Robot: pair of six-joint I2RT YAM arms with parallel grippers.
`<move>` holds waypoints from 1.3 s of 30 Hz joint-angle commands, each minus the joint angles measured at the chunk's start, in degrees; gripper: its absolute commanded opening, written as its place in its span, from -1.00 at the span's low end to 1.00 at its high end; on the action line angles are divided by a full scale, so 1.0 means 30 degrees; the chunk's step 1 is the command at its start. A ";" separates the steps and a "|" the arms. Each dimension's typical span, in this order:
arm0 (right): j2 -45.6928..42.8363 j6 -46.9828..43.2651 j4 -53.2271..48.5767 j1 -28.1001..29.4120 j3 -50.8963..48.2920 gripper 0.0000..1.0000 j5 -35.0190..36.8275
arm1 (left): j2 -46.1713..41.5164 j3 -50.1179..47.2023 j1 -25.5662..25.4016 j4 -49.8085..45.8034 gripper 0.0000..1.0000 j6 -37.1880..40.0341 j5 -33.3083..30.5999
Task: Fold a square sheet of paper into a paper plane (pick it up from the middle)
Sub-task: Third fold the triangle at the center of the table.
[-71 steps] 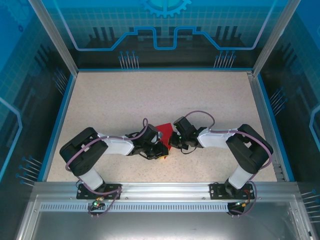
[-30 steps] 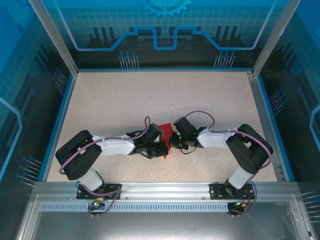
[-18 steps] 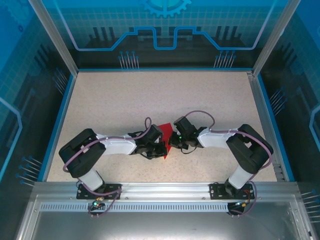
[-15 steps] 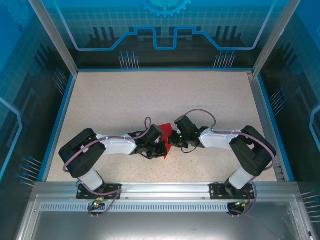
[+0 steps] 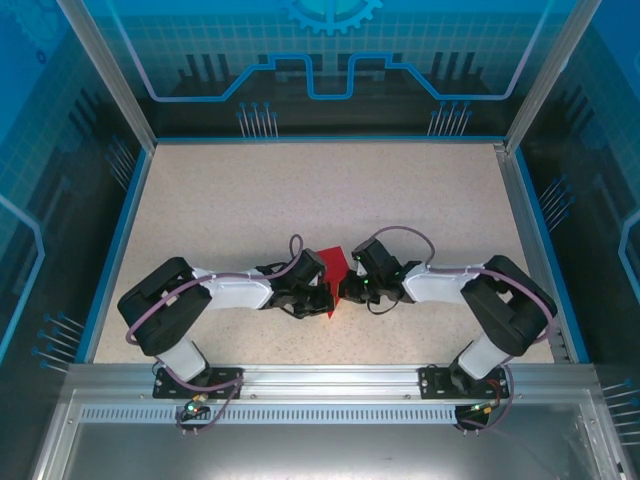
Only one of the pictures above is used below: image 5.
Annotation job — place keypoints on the red cloth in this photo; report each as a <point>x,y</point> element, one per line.
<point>334,265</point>

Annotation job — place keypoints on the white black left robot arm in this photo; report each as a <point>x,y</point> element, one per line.
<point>235,292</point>

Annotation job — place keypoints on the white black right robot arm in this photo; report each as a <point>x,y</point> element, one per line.
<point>435,287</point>

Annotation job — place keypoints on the steel sheet tray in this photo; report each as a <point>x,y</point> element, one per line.
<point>320,450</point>

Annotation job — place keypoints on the blue table edge strip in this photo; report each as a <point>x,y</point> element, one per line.
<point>117,250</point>
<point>325,138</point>
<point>539,225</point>

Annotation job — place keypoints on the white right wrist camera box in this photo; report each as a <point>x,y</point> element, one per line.
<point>359,271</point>

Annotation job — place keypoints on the aluminium mounting rail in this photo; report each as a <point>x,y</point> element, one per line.
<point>330,380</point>

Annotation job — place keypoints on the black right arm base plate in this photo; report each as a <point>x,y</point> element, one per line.
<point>432,382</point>

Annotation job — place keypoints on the aluminium side rail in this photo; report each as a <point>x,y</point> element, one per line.
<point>524,225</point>

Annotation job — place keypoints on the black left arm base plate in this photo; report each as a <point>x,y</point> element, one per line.
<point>165,385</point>

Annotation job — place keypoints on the aluminium frame post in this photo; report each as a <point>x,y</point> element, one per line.
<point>112,75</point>
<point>545,75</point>

